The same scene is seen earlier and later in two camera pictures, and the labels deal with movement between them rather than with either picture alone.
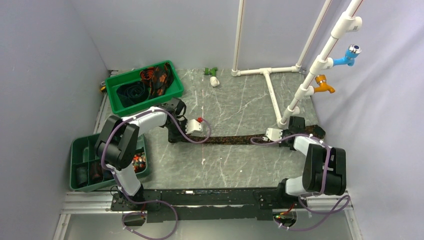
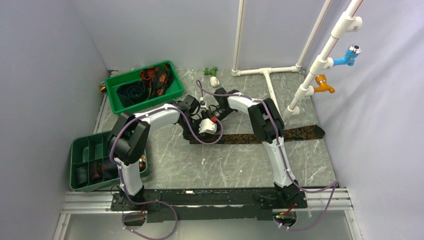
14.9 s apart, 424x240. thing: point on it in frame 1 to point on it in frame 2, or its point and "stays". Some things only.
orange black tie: x=159 y=78 stays
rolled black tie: x=81 y=176 stays
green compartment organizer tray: x=87 y=172 stays
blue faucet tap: x=351 y=53 stays
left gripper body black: x=173 y=131 to x=194 y=125
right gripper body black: x=284 y=144 to x=220 y=112
